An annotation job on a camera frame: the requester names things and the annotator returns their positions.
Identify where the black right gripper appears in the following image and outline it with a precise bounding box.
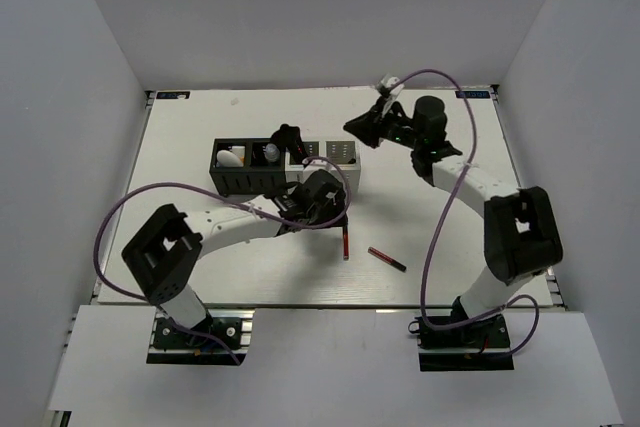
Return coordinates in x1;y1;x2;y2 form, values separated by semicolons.
344;97;423;150

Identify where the clear small bottle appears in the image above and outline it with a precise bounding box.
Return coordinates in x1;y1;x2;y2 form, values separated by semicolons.
264;143;281;165

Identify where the black fan makeup brush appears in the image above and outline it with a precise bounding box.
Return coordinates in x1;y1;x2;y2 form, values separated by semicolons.
270;124;308;164

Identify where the white and orange tube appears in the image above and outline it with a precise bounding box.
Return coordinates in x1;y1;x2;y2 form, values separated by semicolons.
216;149;244;168

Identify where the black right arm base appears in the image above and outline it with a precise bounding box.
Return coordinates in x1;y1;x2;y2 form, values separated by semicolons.
408;315;514;372

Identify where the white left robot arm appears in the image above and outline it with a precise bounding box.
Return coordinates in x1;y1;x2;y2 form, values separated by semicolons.
121;169;348;346

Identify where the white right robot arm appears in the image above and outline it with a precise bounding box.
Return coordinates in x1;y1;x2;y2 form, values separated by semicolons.
344;96;563;346

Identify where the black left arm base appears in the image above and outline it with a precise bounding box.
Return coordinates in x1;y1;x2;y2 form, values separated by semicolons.
146;309;254;367

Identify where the white slotted organizer box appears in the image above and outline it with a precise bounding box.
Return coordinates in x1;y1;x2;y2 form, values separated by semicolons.
284;138;361;193

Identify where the black organizer box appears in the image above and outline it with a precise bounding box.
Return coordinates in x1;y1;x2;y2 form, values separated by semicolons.
209;138;286;197

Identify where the dark red lip gloss tube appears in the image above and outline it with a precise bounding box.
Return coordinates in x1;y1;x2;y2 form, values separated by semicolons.
367;247;407;272

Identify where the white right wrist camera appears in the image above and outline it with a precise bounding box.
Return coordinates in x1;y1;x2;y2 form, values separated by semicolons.
375;74;404;100

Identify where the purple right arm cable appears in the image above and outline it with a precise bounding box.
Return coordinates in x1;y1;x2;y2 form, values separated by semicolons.
399;68;541;362

